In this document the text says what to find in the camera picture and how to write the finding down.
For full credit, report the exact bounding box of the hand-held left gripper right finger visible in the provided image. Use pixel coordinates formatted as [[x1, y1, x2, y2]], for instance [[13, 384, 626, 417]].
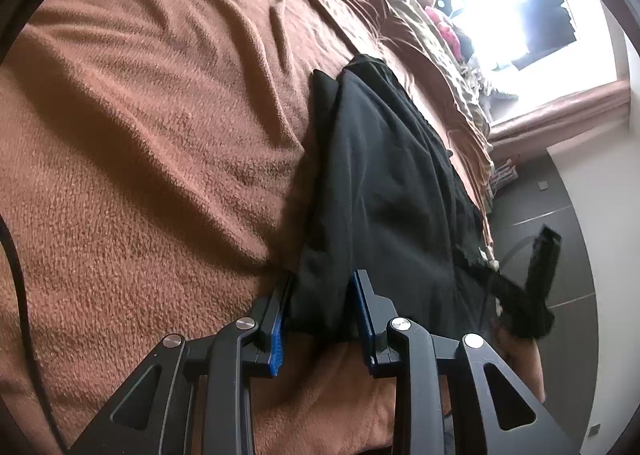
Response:
[[348, 269, 561, 455]]

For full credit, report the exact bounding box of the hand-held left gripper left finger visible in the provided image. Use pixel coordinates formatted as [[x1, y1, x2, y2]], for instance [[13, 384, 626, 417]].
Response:
[[70, 271, 296, 455]]

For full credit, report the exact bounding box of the black button-up shirt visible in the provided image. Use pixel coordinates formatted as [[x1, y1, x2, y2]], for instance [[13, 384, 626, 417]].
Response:
[[287, 53, 501, 343]]

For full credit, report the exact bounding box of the pile of light clothes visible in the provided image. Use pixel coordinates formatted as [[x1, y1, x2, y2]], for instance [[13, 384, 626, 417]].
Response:
[[460, 55, 521, 110]]

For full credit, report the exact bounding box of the pink curtain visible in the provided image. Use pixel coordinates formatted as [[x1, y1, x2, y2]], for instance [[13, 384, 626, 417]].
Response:
[[487, 80, 628, 146]]

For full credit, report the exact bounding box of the brown fleece blanket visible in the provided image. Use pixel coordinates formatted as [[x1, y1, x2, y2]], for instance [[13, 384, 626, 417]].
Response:
[[0, 0, 501, 455]]

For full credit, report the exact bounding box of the beige duvet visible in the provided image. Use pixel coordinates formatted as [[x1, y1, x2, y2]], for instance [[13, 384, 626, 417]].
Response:
[[370, 0, 496, 156]]

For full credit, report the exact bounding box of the dark hanging jacket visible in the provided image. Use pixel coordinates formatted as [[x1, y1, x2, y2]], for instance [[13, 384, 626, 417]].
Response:
[[515, 0, 581, 66]]

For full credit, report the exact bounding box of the pink plush toy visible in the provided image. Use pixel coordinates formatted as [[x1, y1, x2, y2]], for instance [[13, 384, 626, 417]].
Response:
[[425, 5, 463, 50]]

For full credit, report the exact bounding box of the black braided cable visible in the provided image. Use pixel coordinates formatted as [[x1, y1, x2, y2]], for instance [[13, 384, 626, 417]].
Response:
[[0, 220, 68, 455]]

